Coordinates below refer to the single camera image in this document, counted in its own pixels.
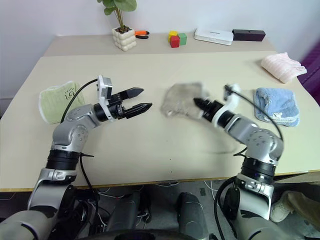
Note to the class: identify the flat white box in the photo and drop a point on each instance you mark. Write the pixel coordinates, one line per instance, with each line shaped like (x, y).
(212, 36)

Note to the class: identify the white sneaker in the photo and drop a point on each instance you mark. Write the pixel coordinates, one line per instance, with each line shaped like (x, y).
(281, 212)

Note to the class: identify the pink cloth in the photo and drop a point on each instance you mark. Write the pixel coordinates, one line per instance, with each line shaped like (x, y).
(280, 66)

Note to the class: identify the long black box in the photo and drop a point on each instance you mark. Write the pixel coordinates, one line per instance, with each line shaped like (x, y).
(247, 35)

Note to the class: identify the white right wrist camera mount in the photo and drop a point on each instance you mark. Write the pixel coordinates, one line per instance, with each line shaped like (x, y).
(233, 102)

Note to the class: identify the green cube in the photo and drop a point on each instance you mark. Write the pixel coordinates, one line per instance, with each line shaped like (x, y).
(183, 39)

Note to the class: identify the dark rounded shape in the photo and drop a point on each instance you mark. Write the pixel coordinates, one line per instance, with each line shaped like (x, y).
(192, 215)
(130, 212)

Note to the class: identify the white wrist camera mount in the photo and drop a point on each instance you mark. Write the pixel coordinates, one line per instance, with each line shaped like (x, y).
(233, 102)
(101, 92)

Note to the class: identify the purple fabric object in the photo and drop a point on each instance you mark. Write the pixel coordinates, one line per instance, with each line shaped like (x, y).
(312, 67)

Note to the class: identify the beige trouser leg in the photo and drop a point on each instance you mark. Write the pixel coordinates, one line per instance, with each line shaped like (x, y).
(302, 202)

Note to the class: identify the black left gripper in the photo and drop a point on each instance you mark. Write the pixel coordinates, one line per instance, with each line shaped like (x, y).
(118, 106)

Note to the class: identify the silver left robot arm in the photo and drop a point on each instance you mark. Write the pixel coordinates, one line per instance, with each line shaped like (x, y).
(75, 120)

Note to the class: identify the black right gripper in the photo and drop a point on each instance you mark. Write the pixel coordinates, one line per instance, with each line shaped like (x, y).
(210, 108)

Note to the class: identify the beige towel with white trim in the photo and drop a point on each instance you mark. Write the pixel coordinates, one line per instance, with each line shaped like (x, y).
(180, 97)

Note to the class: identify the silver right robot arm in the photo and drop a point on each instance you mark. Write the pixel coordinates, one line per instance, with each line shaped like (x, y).
(250, 130)

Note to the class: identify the orange and black pliers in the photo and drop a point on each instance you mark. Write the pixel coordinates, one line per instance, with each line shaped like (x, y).
(141, 32)

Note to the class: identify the blue cloth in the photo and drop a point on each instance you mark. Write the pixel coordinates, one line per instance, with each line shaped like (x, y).
(280, 105)

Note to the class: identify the folded green towel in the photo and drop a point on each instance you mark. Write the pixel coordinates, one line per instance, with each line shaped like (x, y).
(52, 105)

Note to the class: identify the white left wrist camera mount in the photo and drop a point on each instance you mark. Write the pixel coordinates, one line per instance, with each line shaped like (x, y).
(101, 92)

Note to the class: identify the green plant in white pot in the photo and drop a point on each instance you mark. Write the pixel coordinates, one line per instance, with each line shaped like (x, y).
(123, 40)

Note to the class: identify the yellow cube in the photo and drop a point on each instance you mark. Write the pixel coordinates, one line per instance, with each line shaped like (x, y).
(172, 33)

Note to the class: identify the red cube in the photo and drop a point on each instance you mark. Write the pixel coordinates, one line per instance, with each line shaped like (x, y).
(175, 42)

